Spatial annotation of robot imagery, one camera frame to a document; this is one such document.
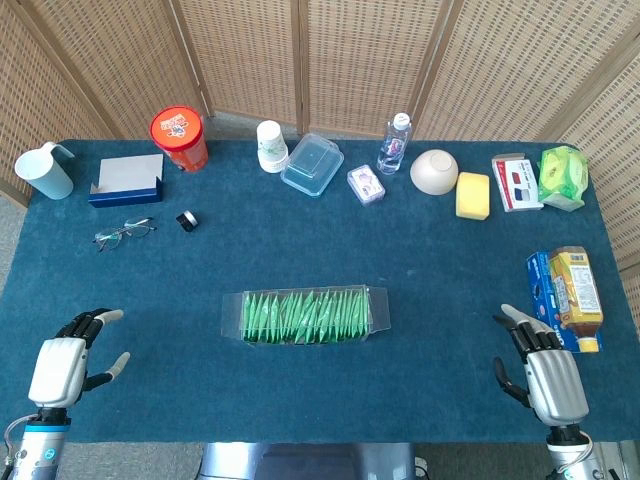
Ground thin metal eyeglasses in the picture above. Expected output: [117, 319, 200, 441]
[91, 216, 158, 253]

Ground blue table cloth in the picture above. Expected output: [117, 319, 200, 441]
[0, 138, 640, 445]

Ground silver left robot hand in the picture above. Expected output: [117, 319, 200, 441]
[28, 308, 132, 409]

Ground white paper cup stack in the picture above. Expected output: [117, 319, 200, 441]
[256, 120, 290, 175]

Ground blue and white card box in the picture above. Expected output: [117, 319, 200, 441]
[88, 153, 165, 209]

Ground red white 3D glasses box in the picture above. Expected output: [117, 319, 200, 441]
[491, 153, 545, 213]

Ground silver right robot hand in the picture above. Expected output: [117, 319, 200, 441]
[492, 303, 591, 429]

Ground grey robot torso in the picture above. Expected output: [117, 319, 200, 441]
[197, 442, 419, 480]

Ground clear water bottle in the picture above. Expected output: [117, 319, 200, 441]
[376, 112, 413, 176]

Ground blue snack package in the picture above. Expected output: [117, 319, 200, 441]
[525, 251, 604, 354]

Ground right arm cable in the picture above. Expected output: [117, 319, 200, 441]
[547, 432, 596, 476]

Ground beige bowl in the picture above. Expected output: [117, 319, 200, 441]
[409, 149, 459, 196]

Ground clear box of green packets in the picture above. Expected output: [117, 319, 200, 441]
[221, 283, 391, 347]

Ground clear plastic food container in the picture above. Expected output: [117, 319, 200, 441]
[279, 132, 346, 200]

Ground light blue mug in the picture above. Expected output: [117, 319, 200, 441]
[13, 141, 76, 201]

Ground yellow juice bottle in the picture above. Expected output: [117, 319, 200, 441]
[548, 245, 605, 354]

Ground green wet wipes pack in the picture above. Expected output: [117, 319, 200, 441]
[537, 145, 590, 210]

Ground orange red snack tub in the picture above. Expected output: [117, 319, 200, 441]
[150, 105, 209, 174]

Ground yellow sponge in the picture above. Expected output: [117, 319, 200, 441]
[455, 171, 492, 221]

